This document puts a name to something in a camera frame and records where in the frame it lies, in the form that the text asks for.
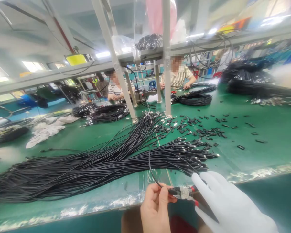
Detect person's left hand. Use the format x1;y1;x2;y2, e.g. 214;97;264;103
140;183;178;233

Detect person's right hand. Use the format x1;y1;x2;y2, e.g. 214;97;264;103
191;171;279;233

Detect red-handled cutting pliers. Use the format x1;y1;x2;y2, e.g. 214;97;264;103
169;185;220;224

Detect single black cable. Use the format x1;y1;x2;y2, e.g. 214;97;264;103
148;145;176;194

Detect brown cardboard box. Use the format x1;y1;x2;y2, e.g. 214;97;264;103
121;208;143;233

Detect scattered black connector shells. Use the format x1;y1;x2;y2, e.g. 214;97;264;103
173;108;268;151

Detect pile of metal connectors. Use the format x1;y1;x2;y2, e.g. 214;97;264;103
250;96;291;108

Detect silver machine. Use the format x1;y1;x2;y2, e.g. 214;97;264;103
133;88;158;103

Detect white cloth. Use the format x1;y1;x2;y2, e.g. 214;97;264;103
25;115;80;149

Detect clear bag of black parts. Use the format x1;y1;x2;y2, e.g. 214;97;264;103
135;33;164;51

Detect yellow label box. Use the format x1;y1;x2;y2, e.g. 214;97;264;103
65;54;86;66

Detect pink plastic bag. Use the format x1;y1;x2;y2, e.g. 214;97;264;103
145;0;178;37

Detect pile of black cables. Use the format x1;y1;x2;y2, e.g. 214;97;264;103
0;110;219;204

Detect black cable coils with plugs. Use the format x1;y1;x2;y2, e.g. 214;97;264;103
71;101;131;126

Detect coiled black cable bundle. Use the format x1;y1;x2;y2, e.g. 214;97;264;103
170;93;213;106

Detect flat black cable coil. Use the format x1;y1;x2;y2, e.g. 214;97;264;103
183;82;218;94

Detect large heap of black cables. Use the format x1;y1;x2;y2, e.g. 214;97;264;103
220;60;291;100

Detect hanging black wires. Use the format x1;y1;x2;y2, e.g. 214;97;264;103
186;33;234;79

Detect grey metal shelf frame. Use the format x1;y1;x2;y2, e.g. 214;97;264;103
0;0;291;120

